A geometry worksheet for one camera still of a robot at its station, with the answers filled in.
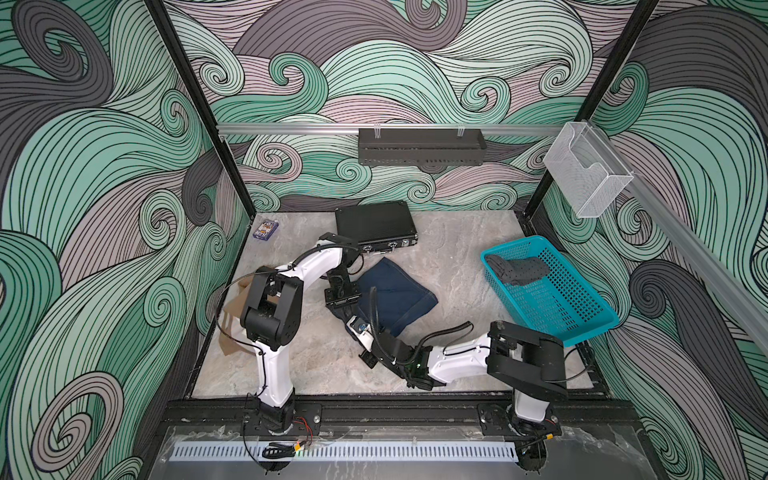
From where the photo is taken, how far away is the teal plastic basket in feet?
2.80

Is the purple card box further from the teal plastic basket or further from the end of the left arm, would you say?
the teal plastic basket

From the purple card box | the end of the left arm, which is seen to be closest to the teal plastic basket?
the end of the left arm

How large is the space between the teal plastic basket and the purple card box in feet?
2.64

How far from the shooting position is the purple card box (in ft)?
3.70
